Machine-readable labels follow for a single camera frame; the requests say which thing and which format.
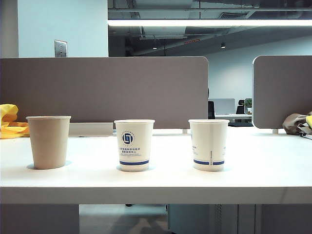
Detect white paper cup blue stripe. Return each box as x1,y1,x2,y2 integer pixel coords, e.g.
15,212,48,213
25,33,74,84
188,119,230,172

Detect brown kraft paper cup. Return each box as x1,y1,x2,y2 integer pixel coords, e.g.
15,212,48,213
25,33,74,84
26,116,72,170

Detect white paper cup blue logo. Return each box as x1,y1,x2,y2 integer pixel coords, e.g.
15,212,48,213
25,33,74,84
114,119,156,173

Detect wide grey desk divider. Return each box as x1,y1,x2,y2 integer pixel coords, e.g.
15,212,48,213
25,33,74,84
0,56,210,130

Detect white background partition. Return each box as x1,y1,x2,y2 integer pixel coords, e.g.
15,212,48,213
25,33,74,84
209,98,236,115

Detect white background desk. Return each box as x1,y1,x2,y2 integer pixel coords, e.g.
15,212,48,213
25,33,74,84
214,113,253,124

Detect black office chair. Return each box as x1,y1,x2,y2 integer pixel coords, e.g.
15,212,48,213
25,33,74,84
235,99,245,115

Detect green potted plant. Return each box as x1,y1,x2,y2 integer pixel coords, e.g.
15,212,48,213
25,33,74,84
244,97,253,115

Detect long ceiling light strip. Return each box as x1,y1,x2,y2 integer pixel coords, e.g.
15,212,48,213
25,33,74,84
107,19,312,27

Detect grey under-desk cabinet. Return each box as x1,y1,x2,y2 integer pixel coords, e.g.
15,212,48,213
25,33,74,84
167,204,239,234

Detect grey desk divider panel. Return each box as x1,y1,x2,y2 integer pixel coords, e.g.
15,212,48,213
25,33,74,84
252,55,312,130

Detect brown crumpled bag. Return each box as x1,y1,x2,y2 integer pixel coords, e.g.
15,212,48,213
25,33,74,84
282,111,312,135

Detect yellow cloth bag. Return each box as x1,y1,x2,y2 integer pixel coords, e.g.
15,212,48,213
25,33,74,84
0,103,30,139

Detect grey desk side panel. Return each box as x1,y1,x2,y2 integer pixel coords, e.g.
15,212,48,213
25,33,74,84
237,204,312,234
0,204,80,234

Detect metal wall switch plate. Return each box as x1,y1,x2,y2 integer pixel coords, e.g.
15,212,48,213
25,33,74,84
54,39,68,58

